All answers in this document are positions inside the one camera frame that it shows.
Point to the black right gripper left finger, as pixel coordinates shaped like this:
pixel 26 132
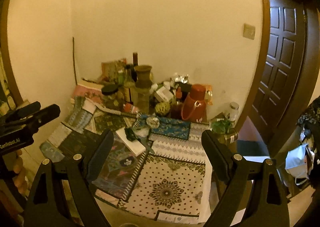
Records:
pixel 47 204

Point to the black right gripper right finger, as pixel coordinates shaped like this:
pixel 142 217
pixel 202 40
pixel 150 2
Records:
pixel 267 203

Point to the white face mask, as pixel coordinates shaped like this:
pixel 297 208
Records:
pixel 296 162

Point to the green leafy bundle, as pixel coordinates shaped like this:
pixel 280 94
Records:
pixel 221 125

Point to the white lid plastic jar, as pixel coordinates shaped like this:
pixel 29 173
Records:
pixel 232 111

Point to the black lid glass jar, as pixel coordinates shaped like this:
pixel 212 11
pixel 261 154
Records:
pixel 110 96

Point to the patterned batik tablecloth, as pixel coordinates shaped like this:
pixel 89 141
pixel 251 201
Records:
pixel 169 182

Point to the red thermos jug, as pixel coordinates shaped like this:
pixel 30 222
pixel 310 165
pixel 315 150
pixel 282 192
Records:
pixel 194 106

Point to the white rectangular box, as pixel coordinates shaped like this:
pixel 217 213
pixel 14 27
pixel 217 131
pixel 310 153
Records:
pixel 134 146

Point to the clear glass bottle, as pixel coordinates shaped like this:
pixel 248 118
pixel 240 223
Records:
pixel 129 86

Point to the crumpled clear plastic wrap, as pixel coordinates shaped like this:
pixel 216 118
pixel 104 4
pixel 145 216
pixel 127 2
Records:
pixel 153 122

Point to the green custard apple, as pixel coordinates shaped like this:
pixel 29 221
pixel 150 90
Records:
pixel 162 109

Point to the dark tall bottle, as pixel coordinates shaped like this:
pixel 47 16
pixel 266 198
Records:
pixel 135 63

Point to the dark brown wooden door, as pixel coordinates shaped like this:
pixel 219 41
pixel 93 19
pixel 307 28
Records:
pixel 282 66

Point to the brown clay vase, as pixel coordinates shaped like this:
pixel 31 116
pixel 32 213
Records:
pixel 143 76

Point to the small white carton box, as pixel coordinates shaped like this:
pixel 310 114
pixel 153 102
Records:
pixel 163 95

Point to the wall light switch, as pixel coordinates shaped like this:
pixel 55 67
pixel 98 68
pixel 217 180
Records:
pixel 248 31

